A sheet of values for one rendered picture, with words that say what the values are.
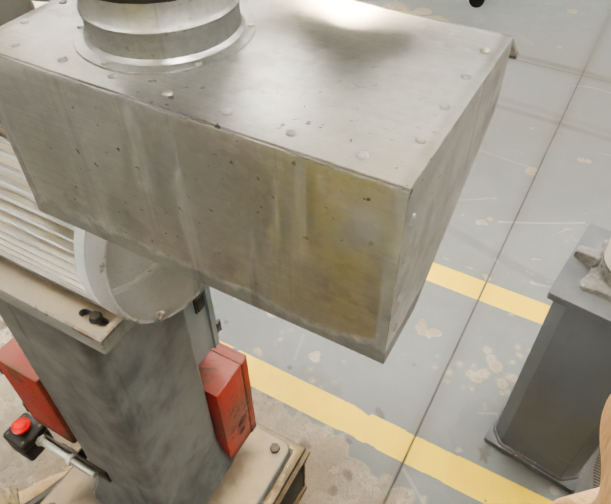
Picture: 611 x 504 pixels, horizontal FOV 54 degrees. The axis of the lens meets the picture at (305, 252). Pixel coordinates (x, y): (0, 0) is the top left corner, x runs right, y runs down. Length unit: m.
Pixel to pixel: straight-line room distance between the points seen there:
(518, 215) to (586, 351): 1.24
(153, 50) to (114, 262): 0.28
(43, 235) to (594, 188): 2.56
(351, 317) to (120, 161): 0.17
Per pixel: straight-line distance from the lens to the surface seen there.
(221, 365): 1.31
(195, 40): 0.37
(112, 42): 0.38
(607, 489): 0.46
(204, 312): 1.18
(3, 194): 0.68
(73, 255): 0.64
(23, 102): 0.44
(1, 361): 1.24
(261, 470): 1.55
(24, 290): 0.85
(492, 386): 2.08
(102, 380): 0.96
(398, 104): 0.33
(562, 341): 1.52
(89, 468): 1.42
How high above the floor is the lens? 1.70
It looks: 46 degrees down
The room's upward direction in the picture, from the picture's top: 1 degrees counter-clockwise
